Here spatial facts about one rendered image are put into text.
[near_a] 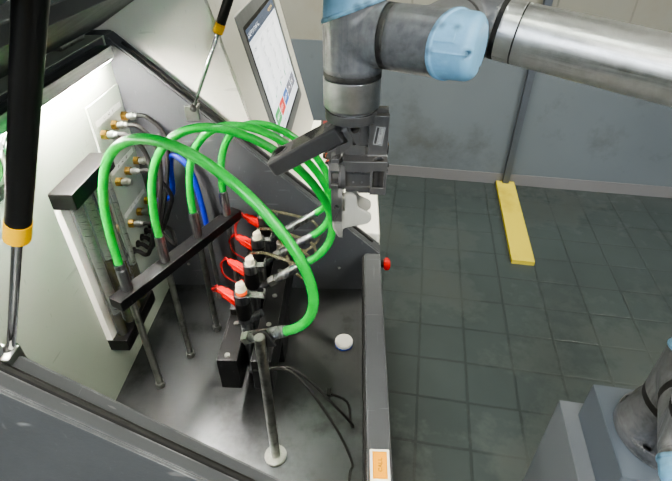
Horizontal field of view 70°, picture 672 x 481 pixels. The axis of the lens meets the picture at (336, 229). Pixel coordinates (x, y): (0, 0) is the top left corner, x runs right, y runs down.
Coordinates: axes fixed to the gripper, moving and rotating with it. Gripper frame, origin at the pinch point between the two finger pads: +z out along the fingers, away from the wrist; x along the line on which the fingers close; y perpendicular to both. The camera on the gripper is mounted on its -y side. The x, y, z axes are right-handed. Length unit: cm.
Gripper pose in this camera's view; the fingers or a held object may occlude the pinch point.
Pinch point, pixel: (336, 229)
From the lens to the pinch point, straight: 75.7
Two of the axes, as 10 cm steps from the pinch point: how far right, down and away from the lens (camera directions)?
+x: 0.4, -5.8, 8.1
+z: 0.0, 8.1, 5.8
